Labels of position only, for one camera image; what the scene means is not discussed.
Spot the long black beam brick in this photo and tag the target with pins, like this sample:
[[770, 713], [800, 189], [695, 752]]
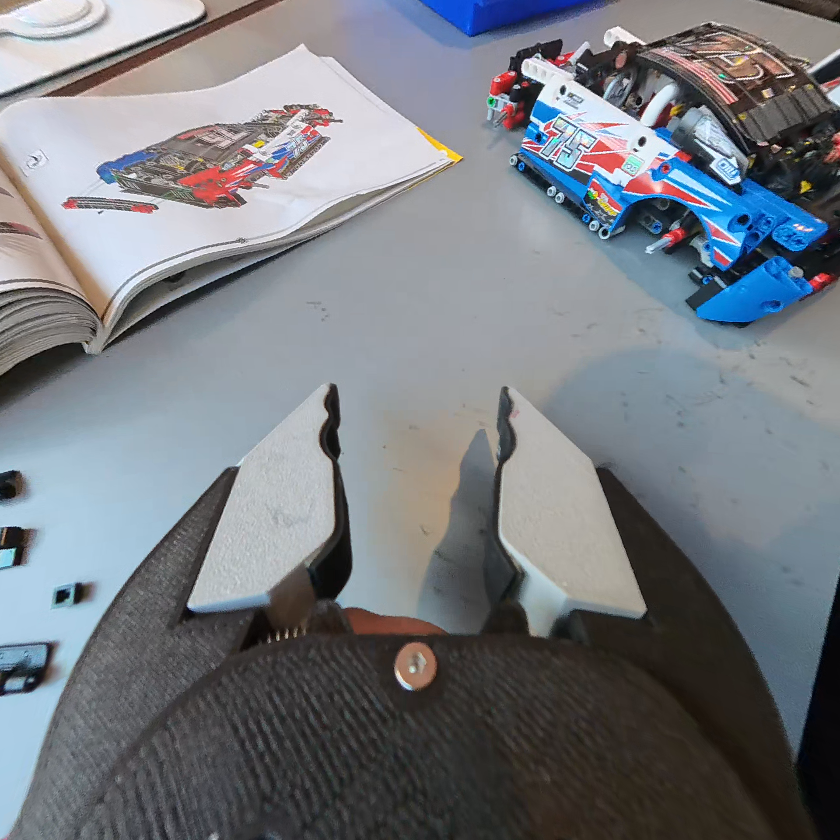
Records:
[[12, 544]]

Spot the black hinge plate brick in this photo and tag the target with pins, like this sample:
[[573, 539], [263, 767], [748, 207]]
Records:
[[23, 666]]

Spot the instruction booklet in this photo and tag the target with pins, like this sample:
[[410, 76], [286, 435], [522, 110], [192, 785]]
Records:
[[197, 216]]

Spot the blue plastic bin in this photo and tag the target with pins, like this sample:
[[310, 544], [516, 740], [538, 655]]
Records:
[[512, 13]]

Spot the small black holed brick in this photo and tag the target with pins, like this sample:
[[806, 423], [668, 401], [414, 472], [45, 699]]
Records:
[[69, 594]]

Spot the grey desk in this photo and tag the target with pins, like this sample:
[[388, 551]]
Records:
[[426, 315]]

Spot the red blue black brick car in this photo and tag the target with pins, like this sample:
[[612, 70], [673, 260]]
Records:
[[656, 164]]

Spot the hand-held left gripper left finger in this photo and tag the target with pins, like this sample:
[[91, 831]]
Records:
[[275, 518]]

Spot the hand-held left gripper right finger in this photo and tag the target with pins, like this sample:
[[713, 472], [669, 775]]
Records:
[[564, 525]]

